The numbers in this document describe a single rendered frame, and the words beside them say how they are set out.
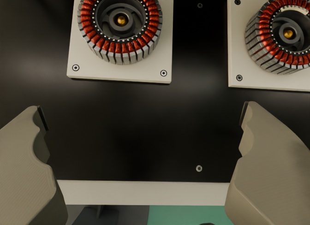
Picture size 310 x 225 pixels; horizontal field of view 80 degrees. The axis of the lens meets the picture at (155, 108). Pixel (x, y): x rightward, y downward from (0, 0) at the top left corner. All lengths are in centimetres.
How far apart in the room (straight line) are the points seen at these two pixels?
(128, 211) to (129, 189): 80
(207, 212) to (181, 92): 96
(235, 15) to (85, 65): 25
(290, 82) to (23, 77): 40
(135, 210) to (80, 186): 80
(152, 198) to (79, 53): 24
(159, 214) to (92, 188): 84
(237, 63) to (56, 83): 27
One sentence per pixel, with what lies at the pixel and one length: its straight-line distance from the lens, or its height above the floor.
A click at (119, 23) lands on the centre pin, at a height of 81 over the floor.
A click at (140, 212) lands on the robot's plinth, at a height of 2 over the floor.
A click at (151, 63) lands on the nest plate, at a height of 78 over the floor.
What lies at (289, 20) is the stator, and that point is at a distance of 38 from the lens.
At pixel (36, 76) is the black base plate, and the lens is 32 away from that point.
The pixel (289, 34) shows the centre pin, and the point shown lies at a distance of 35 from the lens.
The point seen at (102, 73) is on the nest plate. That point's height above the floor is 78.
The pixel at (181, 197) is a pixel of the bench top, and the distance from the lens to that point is 32.
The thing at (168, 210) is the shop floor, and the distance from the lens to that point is 114.
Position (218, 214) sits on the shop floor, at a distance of 121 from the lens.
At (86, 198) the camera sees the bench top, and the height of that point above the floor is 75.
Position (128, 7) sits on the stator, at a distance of 31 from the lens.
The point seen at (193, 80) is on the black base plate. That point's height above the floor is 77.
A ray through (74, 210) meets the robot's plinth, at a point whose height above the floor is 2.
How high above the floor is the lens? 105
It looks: 81 degrees down
